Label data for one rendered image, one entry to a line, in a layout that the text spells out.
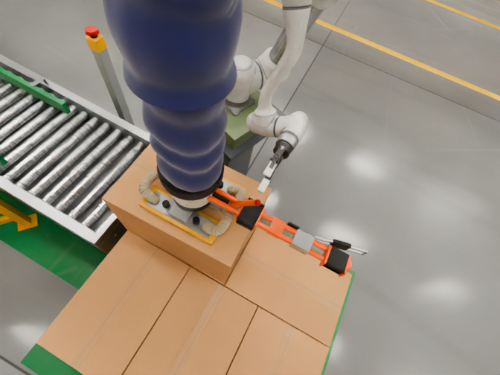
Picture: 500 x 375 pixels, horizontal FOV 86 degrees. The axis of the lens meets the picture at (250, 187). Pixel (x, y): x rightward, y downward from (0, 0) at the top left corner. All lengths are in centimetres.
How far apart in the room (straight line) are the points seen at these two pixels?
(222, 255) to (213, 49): 79
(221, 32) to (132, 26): 13
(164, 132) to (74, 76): 265
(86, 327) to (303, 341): 101
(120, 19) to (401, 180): 271
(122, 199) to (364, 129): 249
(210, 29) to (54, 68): 300
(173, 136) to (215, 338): 105
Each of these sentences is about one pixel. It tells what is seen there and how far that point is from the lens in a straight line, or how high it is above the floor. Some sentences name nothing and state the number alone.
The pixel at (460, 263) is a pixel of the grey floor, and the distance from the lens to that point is 291.
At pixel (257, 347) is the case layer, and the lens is 149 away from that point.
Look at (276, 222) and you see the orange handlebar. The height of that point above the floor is 110.
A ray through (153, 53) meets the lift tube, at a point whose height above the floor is 172.
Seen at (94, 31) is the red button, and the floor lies 104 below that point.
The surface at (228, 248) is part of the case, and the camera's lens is 111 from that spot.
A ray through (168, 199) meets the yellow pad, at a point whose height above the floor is 98.
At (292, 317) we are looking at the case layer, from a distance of 153.
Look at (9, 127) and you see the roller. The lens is 223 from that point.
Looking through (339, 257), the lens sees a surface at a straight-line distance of 104.
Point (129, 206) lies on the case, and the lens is 121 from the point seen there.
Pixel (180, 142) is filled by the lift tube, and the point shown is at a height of 148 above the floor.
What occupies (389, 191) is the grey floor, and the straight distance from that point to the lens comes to 279.
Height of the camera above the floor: 201
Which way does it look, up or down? 61 degrees down
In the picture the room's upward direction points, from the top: 16 degrees clockwise
